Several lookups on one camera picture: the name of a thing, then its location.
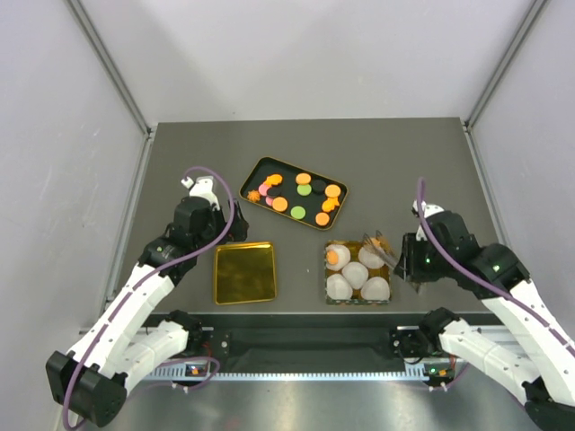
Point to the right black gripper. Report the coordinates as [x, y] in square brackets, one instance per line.
[408, 268]

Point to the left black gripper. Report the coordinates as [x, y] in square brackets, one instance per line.
[239, 226]

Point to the gold cookie tin box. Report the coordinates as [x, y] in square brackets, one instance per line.
[356, 299]

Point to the orange round cookie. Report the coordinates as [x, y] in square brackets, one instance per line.
[322, 219]
[280, 204]

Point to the orange dotted cookie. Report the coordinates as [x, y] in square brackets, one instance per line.
[332, 191]
[303, 178]
[332, 257]

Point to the green round cookie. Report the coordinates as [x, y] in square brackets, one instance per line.
[298, 212]

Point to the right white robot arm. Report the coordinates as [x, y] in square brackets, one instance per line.
[542, 380]

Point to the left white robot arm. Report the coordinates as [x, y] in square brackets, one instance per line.
[93, 379]

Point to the orange star cookie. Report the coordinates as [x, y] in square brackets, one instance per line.
[254, 196]

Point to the gold tin lid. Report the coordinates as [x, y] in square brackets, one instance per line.
[244, 273]

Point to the pink cookie upper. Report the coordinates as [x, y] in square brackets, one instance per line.
[263, 188]

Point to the orange fish cookie left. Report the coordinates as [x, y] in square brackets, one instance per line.
[273, 180]

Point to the orange fish cookie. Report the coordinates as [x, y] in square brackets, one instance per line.
[330, 204]
[273, 180]

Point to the orange round cookie bottom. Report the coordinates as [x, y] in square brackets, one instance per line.
[322, 219]

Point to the green cookie upper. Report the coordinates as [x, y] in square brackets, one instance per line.
[304, 190]

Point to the orange dotted cookie top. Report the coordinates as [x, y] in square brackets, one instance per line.
[303, 178]

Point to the black cookie tray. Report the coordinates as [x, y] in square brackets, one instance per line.
[312, 203]

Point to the black cookie in tray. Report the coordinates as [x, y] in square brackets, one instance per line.
[318, 186]

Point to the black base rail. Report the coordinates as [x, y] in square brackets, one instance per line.
[311, 343]

